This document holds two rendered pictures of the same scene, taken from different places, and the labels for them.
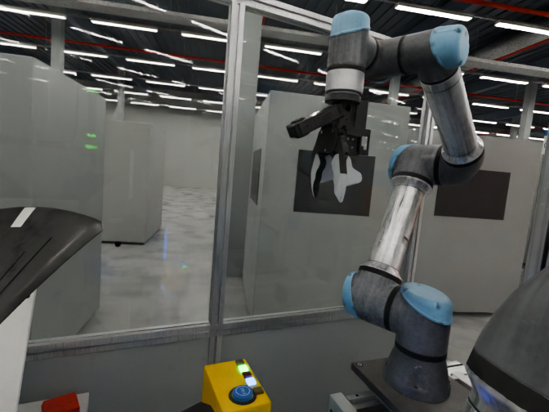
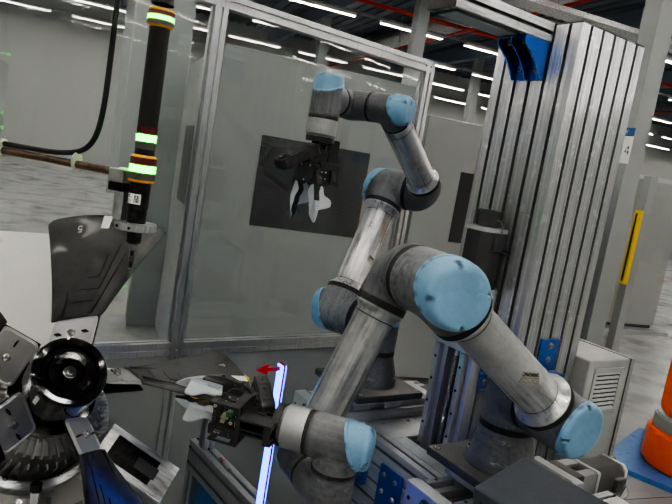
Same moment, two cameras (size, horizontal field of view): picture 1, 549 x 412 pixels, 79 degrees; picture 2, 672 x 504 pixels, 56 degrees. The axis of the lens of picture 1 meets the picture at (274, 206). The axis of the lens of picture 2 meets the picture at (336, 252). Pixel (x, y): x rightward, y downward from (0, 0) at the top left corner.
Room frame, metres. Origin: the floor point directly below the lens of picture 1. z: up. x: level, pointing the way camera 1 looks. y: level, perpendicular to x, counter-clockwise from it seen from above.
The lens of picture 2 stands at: (-0.88, 0.16, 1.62)
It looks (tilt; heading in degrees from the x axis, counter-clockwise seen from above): 8 degrees down; 347
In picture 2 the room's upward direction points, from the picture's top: 9 degrees clockwise
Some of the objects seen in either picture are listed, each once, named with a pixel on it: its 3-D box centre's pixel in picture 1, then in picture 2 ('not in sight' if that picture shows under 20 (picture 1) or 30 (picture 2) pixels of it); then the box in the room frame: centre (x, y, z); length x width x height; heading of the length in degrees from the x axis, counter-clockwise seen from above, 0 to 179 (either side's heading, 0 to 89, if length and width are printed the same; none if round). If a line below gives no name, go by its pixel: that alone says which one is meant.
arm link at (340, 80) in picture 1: (343, 86); (320, 128); (0.70, -0.12, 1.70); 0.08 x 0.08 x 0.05
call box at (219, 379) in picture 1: (234, 404); not in sight; (0.67, 0.05, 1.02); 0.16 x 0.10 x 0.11; 25
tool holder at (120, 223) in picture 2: not in sight; (133, 200); (0.25, 0.26, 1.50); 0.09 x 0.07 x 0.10; 60
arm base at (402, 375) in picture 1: (417, 362); (371, 363); (0.78, -0.38, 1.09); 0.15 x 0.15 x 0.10
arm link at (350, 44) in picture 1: (349, 46); (327, 96); (0.70, -0.12, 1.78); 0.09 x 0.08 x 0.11; 136
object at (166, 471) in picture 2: not in sight; (125, 470); (0.30, 0.22, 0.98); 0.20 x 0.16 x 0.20; 25
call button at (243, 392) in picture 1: (242, 393); not in sight; (0.63, 0.03, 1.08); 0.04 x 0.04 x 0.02
